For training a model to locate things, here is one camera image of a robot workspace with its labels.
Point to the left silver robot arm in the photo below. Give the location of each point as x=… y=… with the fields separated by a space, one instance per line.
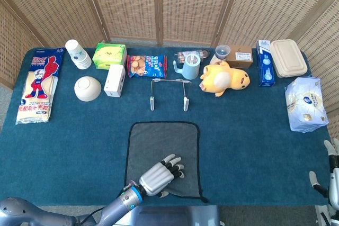
x=116 y=207

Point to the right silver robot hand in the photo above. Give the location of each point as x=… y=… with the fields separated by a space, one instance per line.
x=335 y=183

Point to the pale blue tissue pack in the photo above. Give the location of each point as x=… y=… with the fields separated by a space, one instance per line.
x=304 y=104

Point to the white cardboard box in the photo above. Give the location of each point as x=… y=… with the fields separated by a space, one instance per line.
x=114 y=80

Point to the stack of paper cups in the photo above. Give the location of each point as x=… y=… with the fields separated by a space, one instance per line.
x=76 y=54

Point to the light blue mug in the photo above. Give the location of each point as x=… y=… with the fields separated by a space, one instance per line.
x=190 y=68

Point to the clear lidded plastic jar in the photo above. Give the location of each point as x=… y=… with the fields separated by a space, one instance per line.
x=222 y=51

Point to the green tissue box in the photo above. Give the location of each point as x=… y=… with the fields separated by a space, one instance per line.
x=108 y=54

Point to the blue biscuit bag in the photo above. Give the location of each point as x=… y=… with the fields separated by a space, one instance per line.
x=145 y=66

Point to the beige lidded lunch box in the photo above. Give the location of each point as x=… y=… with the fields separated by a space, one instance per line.
x=287 y=58

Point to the grey and blue cloth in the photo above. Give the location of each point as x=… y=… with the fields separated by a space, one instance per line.
x=159 y=141

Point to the yellow plush toy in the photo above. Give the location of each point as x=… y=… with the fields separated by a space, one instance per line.
x=225 y=77

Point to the brown cardboard box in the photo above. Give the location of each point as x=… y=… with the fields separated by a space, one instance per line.
x=239 y=59

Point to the long blue carton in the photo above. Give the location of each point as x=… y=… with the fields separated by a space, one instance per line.
x=266 y=70

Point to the beige upturned bowl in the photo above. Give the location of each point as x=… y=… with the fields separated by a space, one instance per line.
x=87 y=88

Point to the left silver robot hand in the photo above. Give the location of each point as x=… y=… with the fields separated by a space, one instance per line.
x=156 y=178

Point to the wooden rattan folding screen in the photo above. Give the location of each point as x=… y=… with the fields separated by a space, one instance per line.
x=127 y=3

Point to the clear snack packet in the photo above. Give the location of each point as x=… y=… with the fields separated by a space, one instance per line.
x=180 y=57

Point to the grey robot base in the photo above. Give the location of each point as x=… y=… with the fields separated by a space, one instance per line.
x=174 y=216

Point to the teal carpet table cover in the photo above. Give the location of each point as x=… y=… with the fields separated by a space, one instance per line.
x=79 y=144

